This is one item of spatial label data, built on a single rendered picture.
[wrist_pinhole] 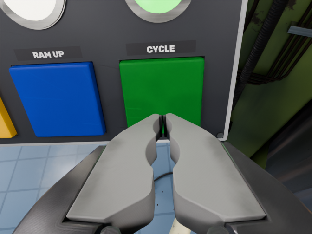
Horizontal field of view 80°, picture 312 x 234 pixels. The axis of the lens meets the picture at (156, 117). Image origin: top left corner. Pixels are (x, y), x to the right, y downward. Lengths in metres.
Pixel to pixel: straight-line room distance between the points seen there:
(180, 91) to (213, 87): 0.03
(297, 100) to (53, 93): 0.54
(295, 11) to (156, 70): 0.33
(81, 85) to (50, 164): 1.26
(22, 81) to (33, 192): 1.24
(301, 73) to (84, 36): 0.46
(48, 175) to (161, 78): 1.28
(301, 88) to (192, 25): 0.42
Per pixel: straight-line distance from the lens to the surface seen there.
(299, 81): 0.54
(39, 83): 0.20
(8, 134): 0.25
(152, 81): 0.17
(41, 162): 1.47
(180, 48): 0.17
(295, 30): 0.45
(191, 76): 0.17
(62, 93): 0.20
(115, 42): 0.18
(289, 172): 0.62
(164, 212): 1.16
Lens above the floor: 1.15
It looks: 57 degrees down
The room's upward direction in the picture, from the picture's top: 6 degrees counter-clockwise
